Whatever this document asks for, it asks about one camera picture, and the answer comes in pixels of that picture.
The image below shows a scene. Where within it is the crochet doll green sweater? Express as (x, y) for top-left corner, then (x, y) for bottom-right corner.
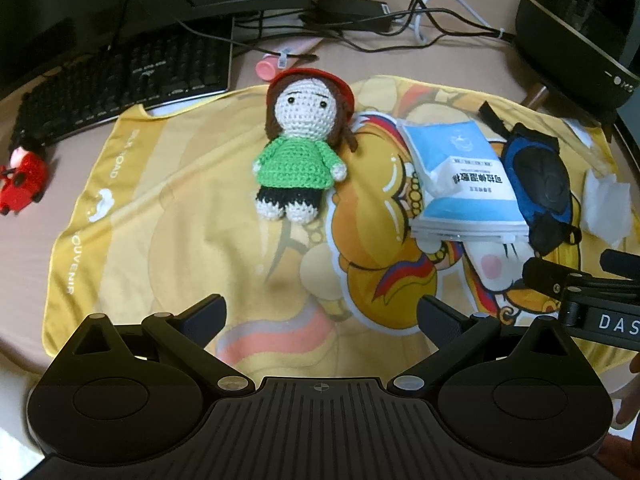
(252, 66), (361, 224)

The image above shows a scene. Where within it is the yellow printed cloth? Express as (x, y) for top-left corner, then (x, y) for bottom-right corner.
(42, 76), (640, 376)

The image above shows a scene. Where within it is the black power adapter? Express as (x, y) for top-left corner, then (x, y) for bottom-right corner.
(300, 0), (394, 34)

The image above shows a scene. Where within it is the black keyboard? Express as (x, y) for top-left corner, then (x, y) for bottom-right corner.
(10, 15), (236, 149)

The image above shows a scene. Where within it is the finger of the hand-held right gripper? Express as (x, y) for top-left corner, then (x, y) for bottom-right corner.
(522, 257), (640, 306)
(600, 249), (640, 274)

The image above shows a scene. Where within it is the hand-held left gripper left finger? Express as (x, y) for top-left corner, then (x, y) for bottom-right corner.
(52, 295), (256, 394)

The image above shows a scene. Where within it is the black cable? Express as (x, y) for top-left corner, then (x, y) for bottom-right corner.
(234, 7), (323, 38)
(420, 0), (518, 53)

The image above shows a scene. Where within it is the person's right hand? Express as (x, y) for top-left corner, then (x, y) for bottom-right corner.
(614, 355), (640, 431)

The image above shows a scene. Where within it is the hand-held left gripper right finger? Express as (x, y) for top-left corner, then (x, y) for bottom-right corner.
(388, 295), (596, 394)

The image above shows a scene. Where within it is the white folded tissue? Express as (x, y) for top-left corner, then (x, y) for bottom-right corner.
(582, 170), (633, 239)

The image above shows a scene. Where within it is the dark edged grey device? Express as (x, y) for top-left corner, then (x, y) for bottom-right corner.
(612, 110), (640, 178)

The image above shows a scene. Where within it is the red crochet toy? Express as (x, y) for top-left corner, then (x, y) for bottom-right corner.
(0, 145), (51, 217)

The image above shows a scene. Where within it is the pink tube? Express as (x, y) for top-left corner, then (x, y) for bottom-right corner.
(256, 47), (321, 81)

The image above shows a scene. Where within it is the black monitor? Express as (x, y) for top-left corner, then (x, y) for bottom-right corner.
(0, 0), (314, 101)

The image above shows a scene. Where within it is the blue black small pouch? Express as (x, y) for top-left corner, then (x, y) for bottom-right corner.
(477, 100), (584, 256)

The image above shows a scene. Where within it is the black humidifier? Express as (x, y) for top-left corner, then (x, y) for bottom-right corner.
(515, 0), (640, 126)

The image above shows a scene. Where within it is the blue white wipes packet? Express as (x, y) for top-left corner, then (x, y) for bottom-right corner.
(397, 110), (531, 249)

